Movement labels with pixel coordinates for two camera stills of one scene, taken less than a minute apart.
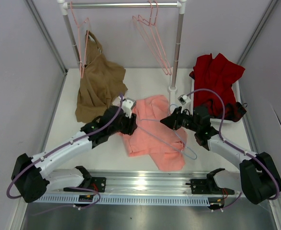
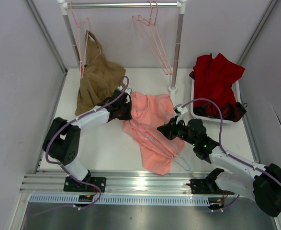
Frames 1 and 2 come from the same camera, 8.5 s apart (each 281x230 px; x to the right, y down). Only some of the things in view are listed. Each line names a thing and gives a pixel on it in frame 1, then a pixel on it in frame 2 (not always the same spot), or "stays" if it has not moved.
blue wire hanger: x=164 y=140 -> x=160 y=137
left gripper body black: x=126 y=125 -> x=124 y=113
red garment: x=213 y=79 stays
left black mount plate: x=97 y=184 stays
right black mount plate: x=207 y=186 stays
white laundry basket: x=237 y=90 stays
